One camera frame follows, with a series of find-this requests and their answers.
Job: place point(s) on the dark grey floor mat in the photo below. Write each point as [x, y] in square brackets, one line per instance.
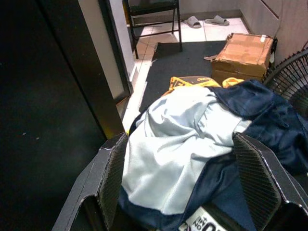
[183, 62]

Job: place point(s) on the white printed bag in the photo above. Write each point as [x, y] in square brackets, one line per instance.
[204, 221]

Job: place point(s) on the brown cardboard box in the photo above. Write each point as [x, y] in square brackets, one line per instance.
[243, 55]

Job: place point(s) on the black fan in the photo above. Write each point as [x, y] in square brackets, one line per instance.
[292, 79]

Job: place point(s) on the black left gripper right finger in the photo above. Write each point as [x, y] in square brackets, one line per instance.
[264, 187]

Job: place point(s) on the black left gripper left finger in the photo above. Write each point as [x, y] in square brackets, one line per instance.
[96, 180]

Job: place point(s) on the black folding chair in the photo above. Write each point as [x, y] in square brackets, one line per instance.
[154, 10]

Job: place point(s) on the black cabinet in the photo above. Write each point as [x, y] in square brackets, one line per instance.
[48, 96]

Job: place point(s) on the grey slipper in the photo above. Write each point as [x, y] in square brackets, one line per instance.
[192, 22]
[217, 21]

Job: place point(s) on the navy and light blue jacket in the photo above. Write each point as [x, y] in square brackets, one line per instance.
[173, 149]

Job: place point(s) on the yellow garment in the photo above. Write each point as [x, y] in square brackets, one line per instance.
[179, 84]

